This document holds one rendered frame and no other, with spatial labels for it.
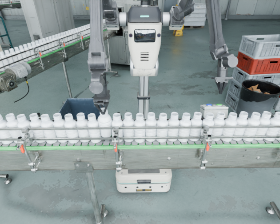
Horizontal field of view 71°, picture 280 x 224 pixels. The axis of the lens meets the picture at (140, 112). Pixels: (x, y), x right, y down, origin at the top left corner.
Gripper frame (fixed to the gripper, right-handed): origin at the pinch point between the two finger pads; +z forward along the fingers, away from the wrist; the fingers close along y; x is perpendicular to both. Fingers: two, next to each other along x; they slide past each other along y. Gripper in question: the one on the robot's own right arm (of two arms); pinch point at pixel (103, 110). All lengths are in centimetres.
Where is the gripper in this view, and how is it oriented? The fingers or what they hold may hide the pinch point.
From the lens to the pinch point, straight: 98.1
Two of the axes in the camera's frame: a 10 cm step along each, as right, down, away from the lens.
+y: 0.2, 5.4, -8.4
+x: 10.0, -0.1, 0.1
